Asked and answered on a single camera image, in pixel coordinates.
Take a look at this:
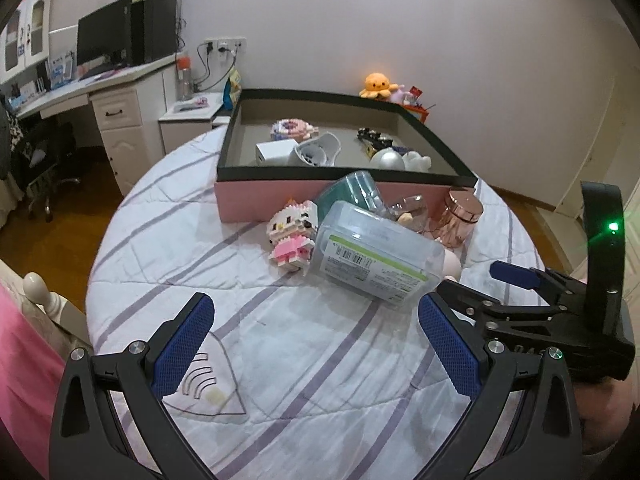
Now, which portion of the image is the pink blanket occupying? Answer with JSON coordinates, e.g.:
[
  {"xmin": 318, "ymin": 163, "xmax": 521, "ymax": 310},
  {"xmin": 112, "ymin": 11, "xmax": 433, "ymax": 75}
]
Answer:
[{"xmin": 0, "ymin": 280, "xmax": 63, "ymax": 480}]

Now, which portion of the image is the teal plastic cup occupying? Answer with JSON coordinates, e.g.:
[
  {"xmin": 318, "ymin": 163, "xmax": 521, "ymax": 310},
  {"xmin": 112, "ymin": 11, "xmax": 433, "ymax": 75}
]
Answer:
[{"xmin": 315, "ymin": 170, "xmax": 388, "ymax": 221}]

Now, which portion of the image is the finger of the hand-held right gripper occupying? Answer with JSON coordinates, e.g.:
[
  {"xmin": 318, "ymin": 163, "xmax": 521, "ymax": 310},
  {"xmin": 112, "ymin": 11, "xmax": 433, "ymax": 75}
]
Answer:
[
  {"xmin": 490, "ymin": 260, "xmax": 590, "ymax": 312},
  {"xmin": 436, "ymin": 279, "xmax": 551, "ymax": 332}
]

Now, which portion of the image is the black small toy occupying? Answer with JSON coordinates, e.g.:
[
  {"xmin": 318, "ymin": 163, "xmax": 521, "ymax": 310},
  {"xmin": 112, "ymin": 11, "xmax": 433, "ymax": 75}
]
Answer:
[{"xmin": 356, "ymin": 127, "xmax": 396, "ymax": 156}]

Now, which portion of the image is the white glass-door cabinet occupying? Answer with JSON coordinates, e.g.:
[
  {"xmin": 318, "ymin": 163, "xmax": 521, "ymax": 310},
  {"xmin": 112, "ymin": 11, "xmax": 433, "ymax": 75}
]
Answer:
[{"xmin": 0, "ymin": 0, "xmax": 53, "ymax": 86}]

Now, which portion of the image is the white nightstand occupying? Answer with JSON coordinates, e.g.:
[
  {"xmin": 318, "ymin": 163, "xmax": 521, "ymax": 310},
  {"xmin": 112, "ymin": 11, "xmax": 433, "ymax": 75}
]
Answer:
[{"xmin": 159, "ymin": 92, "xmax": 231, "ymax": 158}]

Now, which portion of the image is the white square charger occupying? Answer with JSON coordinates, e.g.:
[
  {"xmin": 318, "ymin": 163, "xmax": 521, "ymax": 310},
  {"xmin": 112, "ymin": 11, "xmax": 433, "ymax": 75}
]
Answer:
[{"xmin": 255, "ymin": 140, "xmax": 298, "ymax": 166}]

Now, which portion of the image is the orange octopus plush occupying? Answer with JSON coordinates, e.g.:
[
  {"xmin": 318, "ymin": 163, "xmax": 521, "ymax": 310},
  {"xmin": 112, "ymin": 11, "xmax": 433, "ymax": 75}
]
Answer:
[{"xmin": 359, "ymin": 72, "xmax": 399, "ymax": 98}]

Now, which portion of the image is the silver and white gadget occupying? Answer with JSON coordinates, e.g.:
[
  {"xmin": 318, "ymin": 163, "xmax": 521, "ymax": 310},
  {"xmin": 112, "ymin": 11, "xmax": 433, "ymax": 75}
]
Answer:
[{"xmin": 370, "ymin": 147, "xmax": 432, "ymax": 171}]

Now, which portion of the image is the grey jacket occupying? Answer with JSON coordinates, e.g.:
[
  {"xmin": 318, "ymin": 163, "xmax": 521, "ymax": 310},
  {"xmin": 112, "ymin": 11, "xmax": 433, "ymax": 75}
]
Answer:
[{"xmin": 0, "ymin": 95, "xmax": 23, "ymax": 181}]

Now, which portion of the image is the white bed frame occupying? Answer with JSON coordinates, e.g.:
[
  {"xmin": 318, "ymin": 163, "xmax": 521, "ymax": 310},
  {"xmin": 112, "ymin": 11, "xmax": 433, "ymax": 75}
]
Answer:
[{"xmin": 0, "ymin": 260, "xmax": 96, "ymax": 356}]

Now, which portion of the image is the person's right hand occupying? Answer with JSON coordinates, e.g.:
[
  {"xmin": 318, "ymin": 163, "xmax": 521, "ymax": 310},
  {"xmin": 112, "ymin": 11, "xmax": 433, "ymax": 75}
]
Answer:
[{"xmin": 574, "ymin": 381, "xmax": 640, "ymax": 456}]

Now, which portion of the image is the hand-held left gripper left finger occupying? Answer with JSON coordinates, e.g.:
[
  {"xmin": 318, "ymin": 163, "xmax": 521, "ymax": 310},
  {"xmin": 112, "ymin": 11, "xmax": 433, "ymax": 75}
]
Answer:
[{"xmin": 49, "ymin": 292, "xmax": 216, "ymax": 480}]

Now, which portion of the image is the rose gold jar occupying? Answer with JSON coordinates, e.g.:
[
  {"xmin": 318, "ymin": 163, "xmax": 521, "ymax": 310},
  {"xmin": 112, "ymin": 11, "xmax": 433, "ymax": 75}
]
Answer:
[{"xmin": 431, "ymin": 186, "xmax": 485, "ymax": 251}]

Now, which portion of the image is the black office chair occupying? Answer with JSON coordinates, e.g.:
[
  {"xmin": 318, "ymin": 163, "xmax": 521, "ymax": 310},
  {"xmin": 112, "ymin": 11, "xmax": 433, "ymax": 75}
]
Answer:
[{"xmin": 0, "ymin": 95, "xmax": 83, "ymax": 223}]

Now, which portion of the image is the white plug adapter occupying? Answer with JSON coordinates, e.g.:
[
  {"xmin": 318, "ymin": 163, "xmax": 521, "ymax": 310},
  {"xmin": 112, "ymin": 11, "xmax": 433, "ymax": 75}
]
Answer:
[{"xmin": 292, "ymin": 132, "xmax": 342, "ymax": 167}]

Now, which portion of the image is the white desk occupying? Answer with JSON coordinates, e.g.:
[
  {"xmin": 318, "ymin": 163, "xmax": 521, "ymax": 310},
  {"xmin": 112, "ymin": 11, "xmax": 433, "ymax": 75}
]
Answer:
[{"xmin": 0, "ymin": 52, "xmax": 183, "ymax": 198}]

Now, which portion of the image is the black power cable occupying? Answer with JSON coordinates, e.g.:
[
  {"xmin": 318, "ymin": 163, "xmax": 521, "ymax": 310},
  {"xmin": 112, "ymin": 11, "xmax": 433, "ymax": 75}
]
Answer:
[{"xmin": 192, "ymin": 42, "xmax": 216, "ymax": 86}]

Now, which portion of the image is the clear plastic container green label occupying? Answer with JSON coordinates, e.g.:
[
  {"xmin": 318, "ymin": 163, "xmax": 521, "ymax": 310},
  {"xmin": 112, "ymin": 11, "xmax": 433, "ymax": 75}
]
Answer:
[{"xmin": 302, "ymin": 200, "xmax": 447, "ymax": 311}]

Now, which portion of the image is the blue tissue pack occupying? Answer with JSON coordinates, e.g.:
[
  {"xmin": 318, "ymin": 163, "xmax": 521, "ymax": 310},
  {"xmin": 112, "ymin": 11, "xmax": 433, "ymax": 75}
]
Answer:
[{"xmin": 50, "ymin": 50, "xmax": 76, "ymax": 86}]

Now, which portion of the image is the clear glass jar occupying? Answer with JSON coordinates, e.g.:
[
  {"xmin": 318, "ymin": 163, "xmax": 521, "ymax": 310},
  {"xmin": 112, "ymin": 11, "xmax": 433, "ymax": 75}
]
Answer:
[{"xmin": 387, "ymin": 194, "xmax": 432, "ymax": 233}]

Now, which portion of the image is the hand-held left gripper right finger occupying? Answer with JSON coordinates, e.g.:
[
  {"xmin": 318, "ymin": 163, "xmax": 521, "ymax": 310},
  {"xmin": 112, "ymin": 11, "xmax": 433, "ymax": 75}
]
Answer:
[{"xmin": 417, "ymin": 292, "xmax": 583, "ymax": 480}]

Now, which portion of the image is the pink ring block toy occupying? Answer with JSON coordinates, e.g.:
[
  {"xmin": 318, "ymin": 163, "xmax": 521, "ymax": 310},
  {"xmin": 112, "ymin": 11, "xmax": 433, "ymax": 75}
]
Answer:
[{"xmin": 270, "ymin": 117, "xmax": 319, "ymax": 143}]

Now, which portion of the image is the red storage box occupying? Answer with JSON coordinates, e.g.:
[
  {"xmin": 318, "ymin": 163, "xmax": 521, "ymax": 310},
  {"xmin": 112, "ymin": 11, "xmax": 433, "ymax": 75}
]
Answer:
[{"xmin": 400, "ymin": 100, "xmax": 431, "ymax": 123}]

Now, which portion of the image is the black computer monitor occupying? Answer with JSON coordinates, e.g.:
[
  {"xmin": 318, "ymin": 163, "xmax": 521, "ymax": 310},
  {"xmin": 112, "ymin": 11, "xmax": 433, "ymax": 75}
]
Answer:
[{"xmin": 76, "ymin": 0, "xmax": 133, "ymax": 68}]

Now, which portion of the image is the black computer tower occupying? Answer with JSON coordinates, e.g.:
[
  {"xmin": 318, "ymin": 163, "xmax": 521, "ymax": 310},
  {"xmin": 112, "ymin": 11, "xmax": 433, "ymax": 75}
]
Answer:
[{"xmin": 129, "ymin": 0, "xmax": 180, "ymax": 67}]

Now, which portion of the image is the wall power outlet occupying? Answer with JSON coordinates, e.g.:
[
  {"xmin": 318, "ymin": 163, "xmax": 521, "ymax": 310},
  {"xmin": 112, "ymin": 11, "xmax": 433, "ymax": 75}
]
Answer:
[{"xmin": 204, "ymin": 36, "xmax": 247, "ymax": 56}]

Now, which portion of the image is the striped white quilt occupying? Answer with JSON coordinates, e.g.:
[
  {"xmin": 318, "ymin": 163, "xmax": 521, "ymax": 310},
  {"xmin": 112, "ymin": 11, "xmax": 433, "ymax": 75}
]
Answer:
[{"xmin": 85, "ymin": 125, "xmax": 546, "ymax": 480}]

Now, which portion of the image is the yellow snack bag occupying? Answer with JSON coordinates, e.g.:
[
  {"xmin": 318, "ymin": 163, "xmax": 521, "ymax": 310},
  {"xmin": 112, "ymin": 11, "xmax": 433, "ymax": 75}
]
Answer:
[{"xmin": 222, "ymin": 66, "xmax": 243, "ymax": 111}]

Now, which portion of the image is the red-capped water bottle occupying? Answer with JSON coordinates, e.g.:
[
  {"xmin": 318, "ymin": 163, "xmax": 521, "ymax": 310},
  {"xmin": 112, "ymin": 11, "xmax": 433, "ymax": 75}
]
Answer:
[{"xmin": 175, "ymin": 52, "xmax": 195, "ymax": 102}]

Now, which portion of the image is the pink box with dark rim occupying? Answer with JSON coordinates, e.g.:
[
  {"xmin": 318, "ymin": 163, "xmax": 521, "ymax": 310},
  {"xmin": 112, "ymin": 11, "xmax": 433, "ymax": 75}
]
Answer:
[{"xmin": 214, "ymin": 88, "xmax": 478, "ymax": 223}]

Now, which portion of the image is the cat block figure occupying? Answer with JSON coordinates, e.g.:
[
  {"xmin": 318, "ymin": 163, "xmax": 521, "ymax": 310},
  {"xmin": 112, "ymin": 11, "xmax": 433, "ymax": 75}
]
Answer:
[{"xmin": 265, "ymin": 197, "xmax": 321, "ymax": 268}]

